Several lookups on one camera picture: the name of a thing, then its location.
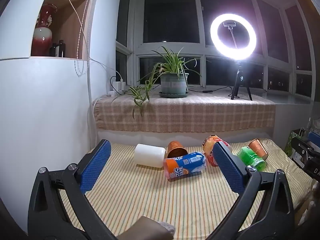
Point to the green plant pot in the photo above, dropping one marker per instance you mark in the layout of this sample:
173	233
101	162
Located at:
174	83

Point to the white chargers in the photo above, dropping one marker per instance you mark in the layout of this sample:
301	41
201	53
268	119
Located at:
118	85

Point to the green pot saucer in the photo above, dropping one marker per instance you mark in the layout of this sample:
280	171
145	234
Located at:
173	95

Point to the orange and white paper cup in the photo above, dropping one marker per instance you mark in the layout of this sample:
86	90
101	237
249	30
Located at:
258	147

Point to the striped mat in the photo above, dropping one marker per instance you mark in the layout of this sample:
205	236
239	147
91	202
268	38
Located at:
150	200

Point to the red and white vase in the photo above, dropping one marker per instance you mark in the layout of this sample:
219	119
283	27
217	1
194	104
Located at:
43	37

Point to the green box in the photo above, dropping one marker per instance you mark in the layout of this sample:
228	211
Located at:
290	141

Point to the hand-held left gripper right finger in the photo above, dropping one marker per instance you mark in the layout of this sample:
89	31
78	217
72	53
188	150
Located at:
228	167

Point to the white power strip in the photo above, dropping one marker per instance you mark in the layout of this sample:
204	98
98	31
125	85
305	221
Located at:
112	93

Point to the dark bottle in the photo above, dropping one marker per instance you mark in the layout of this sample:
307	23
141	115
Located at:
53	50
61	48

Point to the white window frame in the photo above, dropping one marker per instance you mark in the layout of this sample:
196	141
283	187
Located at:
202	52

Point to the blue and orange cup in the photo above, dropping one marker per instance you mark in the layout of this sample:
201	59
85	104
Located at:
186	166

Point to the small orange cup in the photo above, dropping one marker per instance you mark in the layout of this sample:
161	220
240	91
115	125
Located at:
176	147

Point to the green cup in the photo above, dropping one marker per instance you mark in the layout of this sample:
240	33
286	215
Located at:
250	156

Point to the spider plant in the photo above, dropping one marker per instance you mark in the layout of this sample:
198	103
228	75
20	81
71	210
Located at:
172	62

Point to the orange red snack bag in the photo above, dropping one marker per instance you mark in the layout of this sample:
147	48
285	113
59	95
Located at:
208	150

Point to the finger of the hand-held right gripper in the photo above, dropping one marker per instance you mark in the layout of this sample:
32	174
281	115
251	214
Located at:
301	148

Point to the phone holder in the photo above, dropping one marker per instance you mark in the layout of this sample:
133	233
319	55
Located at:
229	24

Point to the brown fuzzy cloth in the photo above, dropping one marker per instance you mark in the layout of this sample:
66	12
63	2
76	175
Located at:
308	205

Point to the checked cloth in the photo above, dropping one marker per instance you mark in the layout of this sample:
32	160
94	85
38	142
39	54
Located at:
200	115

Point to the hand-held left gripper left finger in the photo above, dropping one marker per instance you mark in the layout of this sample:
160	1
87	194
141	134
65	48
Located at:
96	168

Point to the grey fuzzy cloth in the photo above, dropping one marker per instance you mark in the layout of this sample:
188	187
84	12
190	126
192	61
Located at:
168	227

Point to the white pipe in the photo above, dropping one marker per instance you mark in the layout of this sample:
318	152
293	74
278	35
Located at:
89	92

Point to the wooden wall shelf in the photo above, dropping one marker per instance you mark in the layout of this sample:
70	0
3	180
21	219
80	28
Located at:
71	30

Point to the white paper roll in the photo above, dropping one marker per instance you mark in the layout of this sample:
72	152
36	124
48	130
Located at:
150	156

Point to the black tripod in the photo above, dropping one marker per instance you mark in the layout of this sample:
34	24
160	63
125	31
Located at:
240	78

